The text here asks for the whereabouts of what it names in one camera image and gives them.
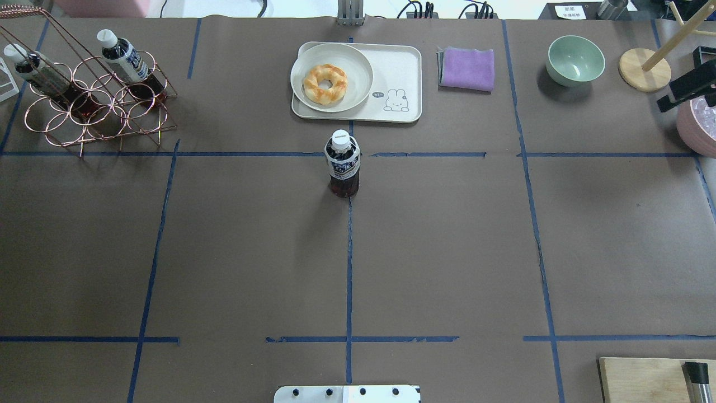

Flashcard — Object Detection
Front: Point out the cream round plate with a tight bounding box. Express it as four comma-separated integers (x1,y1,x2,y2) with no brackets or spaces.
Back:
290,43,373,113

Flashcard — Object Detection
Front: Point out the black scale with cup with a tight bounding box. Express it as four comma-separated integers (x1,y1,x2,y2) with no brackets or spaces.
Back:
538,1,670,21

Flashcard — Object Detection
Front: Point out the tea bottle rack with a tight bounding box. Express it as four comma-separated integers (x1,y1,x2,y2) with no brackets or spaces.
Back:
96,29,167,107
3,44,100,123

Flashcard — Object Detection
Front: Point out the aluminium frame post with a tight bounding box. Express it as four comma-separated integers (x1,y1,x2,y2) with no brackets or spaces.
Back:
337,0,365,26

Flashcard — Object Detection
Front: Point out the steel muddler black tip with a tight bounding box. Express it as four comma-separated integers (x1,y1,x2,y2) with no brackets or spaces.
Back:
684,362,714,402

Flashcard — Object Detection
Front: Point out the cream tray with bear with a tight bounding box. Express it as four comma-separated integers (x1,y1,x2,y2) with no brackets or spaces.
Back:
291,41,422,123

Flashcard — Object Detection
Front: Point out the glazed donut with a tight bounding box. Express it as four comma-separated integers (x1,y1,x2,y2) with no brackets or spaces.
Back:
303,64,348,106

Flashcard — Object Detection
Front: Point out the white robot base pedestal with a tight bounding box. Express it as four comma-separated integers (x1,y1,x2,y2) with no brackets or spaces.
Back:
273,385,422,402

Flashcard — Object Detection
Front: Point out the wooden cutting board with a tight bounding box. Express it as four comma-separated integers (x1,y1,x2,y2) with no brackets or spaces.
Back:
599,357,715,402

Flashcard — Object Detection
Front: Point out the tea bottle white cap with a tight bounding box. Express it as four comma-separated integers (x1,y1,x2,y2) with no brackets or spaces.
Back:
324,129,361,198

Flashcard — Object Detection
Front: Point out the copper wire bottle rack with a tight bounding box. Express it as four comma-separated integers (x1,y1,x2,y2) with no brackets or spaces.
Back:
2,4,177,157

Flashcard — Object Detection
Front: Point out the pink bowl of ice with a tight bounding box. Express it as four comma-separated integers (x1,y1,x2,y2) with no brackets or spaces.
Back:
677,96,715,159

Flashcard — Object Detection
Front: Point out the purple folded cloth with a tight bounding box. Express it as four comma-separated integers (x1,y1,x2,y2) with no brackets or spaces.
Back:
437,46,494,92

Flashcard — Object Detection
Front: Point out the tea bottle front rack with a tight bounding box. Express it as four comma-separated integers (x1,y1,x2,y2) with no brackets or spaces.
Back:
96,29,167,107

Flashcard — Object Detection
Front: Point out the mint green bowl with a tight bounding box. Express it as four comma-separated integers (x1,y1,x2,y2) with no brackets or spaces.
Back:
545,35,606,87

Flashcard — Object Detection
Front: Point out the wooden mug tree stand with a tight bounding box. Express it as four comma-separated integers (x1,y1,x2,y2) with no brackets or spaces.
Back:
618,1,715,93

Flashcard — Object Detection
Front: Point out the tea bottle right rack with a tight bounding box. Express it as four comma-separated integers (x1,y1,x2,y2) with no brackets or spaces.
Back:
3,44,100,123

